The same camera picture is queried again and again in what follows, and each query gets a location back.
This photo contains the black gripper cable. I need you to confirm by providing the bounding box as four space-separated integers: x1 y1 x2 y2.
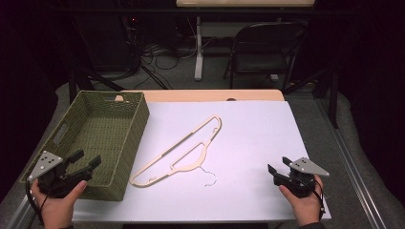
294 175 328 222
25 180 50 225

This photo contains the black folding chair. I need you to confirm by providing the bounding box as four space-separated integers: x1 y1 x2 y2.
223 21 309 92

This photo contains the green woven basket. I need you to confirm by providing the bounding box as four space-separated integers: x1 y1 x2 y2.
19 90 151 202

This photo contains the black metal stand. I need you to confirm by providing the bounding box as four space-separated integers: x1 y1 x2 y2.
283 63 339 130
68 61 126 104

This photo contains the white desk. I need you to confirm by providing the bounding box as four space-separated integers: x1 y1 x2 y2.
176 0 316 82

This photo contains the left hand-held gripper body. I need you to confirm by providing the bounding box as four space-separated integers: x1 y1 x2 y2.
27 150 95 198

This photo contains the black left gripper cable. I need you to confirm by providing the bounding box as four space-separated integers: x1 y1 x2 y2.
25 180 50 225

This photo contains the metal floor rail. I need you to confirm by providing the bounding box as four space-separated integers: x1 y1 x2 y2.
314 94 388 229
6 194 36 229

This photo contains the white table sheet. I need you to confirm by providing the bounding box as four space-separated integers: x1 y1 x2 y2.
72 100 332 223

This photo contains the person's right hand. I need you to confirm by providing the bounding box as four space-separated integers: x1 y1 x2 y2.
279 174 325 227

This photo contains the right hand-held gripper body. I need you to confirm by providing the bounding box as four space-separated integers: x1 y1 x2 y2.
272 156 330 198

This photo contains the bundle of floor cables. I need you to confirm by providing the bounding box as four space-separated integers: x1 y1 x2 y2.
133 37 200 91

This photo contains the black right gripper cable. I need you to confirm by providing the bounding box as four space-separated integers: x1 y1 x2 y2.
294 175 328 222

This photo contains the person's left hand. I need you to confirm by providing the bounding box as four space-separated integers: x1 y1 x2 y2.
31 178 89 229

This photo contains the beige clothes hanger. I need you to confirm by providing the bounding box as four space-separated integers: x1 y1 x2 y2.
129 114 224 189

